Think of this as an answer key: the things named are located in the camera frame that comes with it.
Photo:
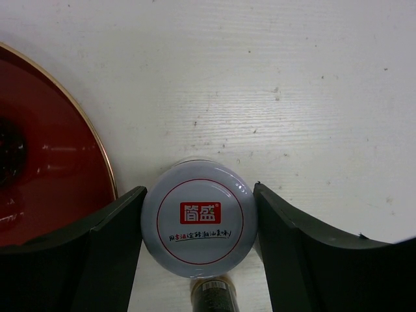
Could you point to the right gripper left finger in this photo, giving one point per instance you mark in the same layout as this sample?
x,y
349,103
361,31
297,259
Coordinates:
x,y
88,265

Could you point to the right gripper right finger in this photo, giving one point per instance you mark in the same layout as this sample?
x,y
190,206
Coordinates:
x,y
313,266

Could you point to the red lid chili jar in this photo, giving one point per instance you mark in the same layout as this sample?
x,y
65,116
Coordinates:
x,y
13,152

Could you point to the round red tray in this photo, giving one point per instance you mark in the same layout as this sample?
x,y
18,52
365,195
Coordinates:
x,y
67,174

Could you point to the brown spice bottle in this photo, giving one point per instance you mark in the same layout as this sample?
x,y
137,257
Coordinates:
x,y
213,295

